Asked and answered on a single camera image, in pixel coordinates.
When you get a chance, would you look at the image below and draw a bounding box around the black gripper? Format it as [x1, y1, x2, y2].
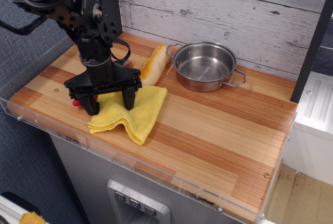
[64, 60, 142, 115]

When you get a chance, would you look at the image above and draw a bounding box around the yellow cloth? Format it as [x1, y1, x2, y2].
[87, 85, 168, 145]

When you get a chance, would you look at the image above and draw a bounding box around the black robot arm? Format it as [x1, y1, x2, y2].
[1, 0, 142, 115]

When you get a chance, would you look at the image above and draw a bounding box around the toy bread loaf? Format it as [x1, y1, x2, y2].
[140, 44, 170, 86]

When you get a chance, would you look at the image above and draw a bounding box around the grey cabinet with button panel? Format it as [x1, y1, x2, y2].
[51, 136, 238, 223]

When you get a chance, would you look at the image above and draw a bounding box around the stainless steel pot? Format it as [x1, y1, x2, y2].
[166, 42, 247, 92]

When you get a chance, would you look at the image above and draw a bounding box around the clear acrylic table guard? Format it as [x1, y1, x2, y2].
[1, 20, 296, 223]

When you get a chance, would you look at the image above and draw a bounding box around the black yellow object bottom left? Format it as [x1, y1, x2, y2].
[1, 192, 47, 223]

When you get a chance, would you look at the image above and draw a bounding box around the white ridged side unit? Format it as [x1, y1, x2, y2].
[282, 72, 332, 185]

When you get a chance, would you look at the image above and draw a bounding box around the red handled metal spoon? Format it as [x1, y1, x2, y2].
[65, 60, 132, 106]

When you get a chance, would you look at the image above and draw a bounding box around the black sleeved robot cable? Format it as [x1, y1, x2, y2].
[0, 16, 47, 36]

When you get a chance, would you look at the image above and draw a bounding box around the dark grey right post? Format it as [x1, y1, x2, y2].
[290, 0, 332, 103]

